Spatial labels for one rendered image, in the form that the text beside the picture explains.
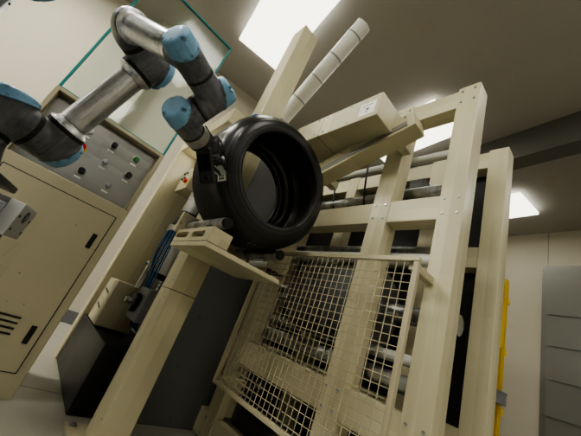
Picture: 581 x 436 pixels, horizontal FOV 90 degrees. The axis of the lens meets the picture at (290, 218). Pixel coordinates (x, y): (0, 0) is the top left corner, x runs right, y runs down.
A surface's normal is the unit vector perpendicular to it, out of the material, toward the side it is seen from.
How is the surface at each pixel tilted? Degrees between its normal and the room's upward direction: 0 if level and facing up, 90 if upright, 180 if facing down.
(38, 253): 90
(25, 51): 90
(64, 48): 90
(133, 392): 90
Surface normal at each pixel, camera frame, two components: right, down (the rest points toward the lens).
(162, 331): 0.65, -0.07
